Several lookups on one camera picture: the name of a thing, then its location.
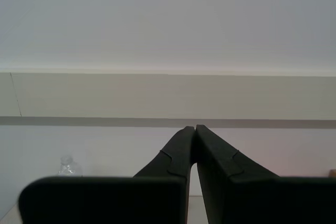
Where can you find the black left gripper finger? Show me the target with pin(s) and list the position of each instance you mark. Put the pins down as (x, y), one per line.
(105, 200)
(262, 200)

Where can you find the clear plastic water bottle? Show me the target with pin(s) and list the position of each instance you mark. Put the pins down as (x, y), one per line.
(67, 167)

